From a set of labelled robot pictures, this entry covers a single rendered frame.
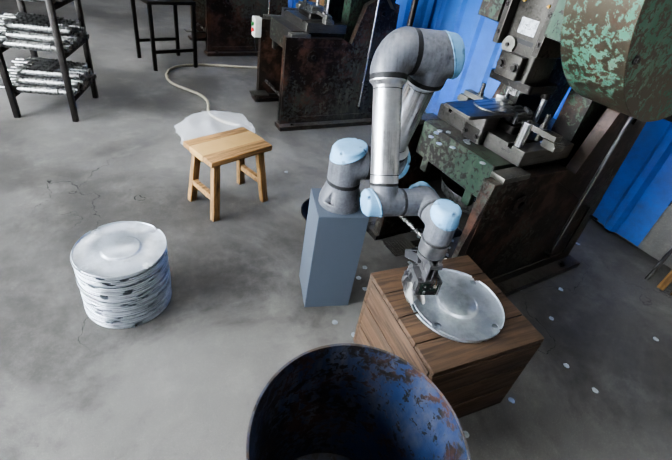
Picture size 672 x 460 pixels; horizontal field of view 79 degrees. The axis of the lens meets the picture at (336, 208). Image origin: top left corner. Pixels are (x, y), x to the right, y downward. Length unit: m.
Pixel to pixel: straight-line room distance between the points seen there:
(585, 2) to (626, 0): 0.09
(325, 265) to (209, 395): 0.57
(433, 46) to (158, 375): 1.27
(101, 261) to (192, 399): 0.53
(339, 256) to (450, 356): 0.54
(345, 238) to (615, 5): 0.97
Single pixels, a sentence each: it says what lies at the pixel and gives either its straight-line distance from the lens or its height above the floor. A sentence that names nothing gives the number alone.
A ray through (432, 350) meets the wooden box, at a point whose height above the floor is 0.35.
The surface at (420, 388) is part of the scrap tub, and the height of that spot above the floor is 0.44.
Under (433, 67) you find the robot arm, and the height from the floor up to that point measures 1.00.
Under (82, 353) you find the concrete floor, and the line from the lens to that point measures 1.63.
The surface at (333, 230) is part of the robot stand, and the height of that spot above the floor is 0.39.
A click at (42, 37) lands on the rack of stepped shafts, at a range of 3.01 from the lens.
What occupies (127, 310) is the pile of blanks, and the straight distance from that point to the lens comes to 1.59.
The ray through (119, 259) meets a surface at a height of 0.25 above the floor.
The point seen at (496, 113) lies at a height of 0.78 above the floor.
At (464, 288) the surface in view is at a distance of 1.41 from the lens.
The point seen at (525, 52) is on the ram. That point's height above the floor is 0.99.
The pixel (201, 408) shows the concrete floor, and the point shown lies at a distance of 1.44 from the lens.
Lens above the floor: 1.26
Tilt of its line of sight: 34 degrees down
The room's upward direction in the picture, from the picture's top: 10 degrees clockwise
